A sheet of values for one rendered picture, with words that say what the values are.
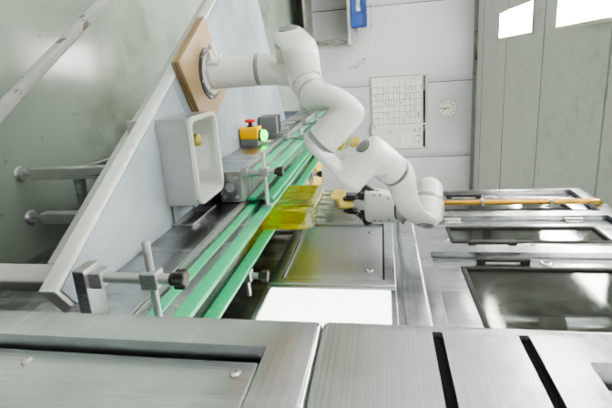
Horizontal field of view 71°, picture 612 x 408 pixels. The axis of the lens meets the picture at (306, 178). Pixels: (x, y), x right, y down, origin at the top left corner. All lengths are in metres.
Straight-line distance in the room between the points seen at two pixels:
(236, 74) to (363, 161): 0.49
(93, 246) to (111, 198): 0.11
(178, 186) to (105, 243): 0.27
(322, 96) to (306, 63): 0.13
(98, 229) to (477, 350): 0.73
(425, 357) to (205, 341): 0.17
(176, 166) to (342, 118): 0.43
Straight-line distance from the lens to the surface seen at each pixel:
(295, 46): 1.14
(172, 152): 1.10
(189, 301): 0.83
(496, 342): 0.37
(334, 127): 1.04
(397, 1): 7.19
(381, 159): 1.04
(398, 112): 7.18
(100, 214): 0.93
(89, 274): 0.72
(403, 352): 0.35
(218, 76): 1.33
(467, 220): 1.74
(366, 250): 1.35
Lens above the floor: 1.29
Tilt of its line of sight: 10 degrees down
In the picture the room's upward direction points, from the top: 89 degrees clockwise
